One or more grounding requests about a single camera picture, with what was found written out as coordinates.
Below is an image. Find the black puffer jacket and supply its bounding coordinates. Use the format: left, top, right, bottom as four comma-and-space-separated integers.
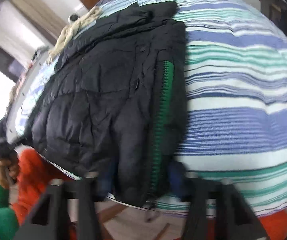
24, 1, 187, 206

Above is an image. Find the green sleeve forearm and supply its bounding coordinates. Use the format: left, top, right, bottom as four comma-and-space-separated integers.
0, 185, 19, 239

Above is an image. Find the person left hand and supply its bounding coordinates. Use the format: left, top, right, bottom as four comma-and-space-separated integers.
0, 151, 20, 189

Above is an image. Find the striped bed sheet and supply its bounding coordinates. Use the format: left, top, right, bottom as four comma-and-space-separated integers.
8, 0, 287, 218

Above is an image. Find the white drawer cabinet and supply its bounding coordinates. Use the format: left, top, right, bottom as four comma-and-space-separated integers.
6, 48, 56, 142

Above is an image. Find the white sheer curtain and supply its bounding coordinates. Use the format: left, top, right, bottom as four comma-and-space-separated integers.
0, 1, 50, 69

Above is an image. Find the cream knitted garment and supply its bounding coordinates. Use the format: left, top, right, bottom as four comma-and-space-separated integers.
46, 6, 102, 64

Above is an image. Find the white round heater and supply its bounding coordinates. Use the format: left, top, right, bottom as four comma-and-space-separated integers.
68, 14, 79, 24

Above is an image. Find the beige curtain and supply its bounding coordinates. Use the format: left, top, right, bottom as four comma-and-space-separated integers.
9, 0, 66, 46

